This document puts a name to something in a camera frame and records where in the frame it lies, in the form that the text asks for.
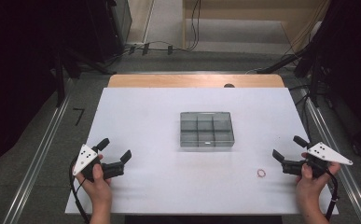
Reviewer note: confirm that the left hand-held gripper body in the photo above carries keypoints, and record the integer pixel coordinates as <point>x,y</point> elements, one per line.
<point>85,158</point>

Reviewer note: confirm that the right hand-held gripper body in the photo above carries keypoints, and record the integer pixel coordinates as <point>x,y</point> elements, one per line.
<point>324,153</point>

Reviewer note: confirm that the red rubber band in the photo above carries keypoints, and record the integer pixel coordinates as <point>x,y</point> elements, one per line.
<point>257,173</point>

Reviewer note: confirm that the clear plastic compartment box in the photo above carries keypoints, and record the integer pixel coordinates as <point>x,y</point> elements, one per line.
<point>206,130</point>

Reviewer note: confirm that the person's left hand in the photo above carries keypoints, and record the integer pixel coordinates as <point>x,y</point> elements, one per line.
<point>99,191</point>

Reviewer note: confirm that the person's right hand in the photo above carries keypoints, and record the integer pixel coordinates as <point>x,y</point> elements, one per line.
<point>312,189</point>

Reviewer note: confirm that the white table cover board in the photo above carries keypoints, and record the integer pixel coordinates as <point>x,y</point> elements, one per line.
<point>169,186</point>

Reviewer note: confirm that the black metal stand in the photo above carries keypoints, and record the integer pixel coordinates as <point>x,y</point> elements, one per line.
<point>60,81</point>

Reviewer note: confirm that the black curtain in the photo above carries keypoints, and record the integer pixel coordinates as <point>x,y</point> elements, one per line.
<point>349,62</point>
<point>13,62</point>

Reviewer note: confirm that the wooden table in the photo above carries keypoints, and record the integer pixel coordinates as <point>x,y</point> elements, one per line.
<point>184,81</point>

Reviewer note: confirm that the black tape strip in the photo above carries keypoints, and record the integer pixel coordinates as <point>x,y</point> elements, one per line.
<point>145,48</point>
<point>131,50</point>
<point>169,50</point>

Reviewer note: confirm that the dark cabinet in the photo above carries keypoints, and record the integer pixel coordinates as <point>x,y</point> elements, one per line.
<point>106,28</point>

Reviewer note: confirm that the light wooden shelf unit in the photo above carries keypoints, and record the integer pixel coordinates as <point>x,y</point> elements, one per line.
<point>246,12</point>

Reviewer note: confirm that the metal floor rail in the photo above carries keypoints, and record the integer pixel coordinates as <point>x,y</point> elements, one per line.
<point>41,155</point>
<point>352,193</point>

